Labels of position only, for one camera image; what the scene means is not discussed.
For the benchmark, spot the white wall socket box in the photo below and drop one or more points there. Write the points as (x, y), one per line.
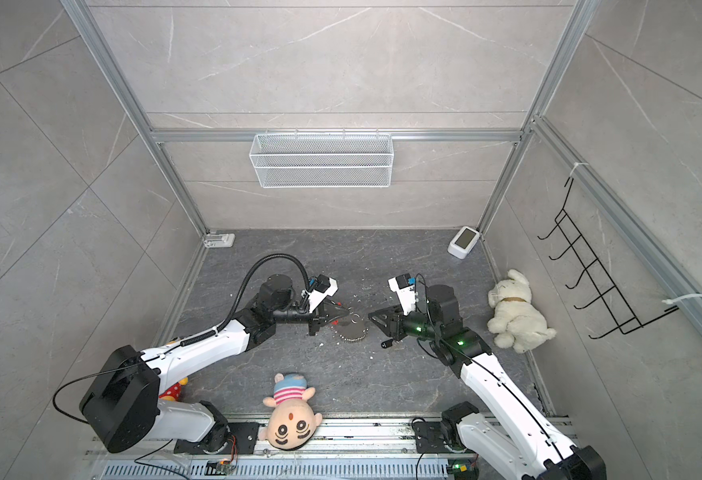
(218, 240)

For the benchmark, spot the black wire hook rack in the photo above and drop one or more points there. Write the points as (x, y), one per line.
(595, 273)

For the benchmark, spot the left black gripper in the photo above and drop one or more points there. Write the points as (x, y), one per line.
(320, 316)

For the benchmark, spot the white wire mesh basket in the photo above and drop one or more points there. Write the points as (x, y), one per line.
(322, 160)

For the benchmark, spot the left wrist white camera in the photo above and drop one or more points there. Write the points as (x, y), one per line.
(319, 289)

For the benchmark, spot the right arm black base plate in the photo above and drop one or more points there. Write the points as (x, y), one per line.
(429, 438)

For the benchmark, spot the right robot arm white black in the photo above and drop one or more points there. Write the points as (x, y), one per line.
(522, 443)

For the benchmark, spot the white plush dog toy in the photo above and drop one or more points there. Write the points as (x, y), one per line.
(516, 324)

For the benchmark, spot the plush doll striped hat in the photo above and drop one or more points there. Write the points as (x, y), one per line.
(292, 422)

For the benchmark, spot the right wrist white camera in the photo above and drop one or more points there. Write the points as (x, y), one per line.
(404, 286)

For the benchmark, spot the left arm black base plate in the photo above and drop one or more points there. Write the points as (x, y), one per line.
(238, 437)

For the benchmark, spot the yellow red plush toy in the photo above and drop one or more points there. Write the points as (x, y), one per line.
(174, 393)

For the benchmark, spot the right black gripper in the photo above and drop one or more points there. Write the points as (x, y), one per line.
(396, 319)

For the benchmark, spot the wrist white camera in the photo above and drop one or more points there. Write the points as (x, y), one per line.
(404, 286)
(319, 289)

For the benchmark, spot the white digital clock device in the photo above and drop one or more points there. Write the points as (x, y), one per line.
(463, 242)

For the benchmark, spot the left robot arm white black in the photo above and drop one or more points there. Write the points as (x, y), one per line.
(125, 404)

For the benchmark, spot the metal keyring holder red handle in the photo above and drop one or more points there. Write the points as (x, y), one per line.
(351, 328)

